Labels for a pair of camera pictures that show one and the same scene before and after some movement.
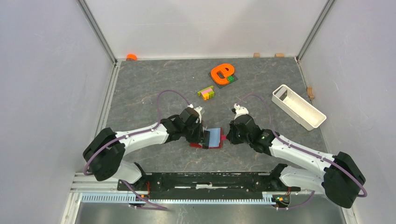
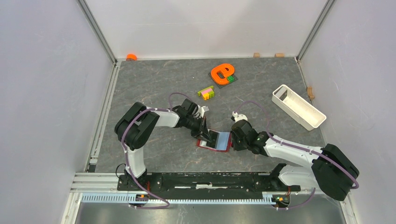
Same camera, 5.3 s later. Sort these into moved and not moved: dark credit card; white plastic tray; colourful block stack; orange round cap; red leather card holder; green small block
Moved: red leather card holder; dark credit card
Not moved: orange round cap; green small block; colourful block stack; white plastic tray
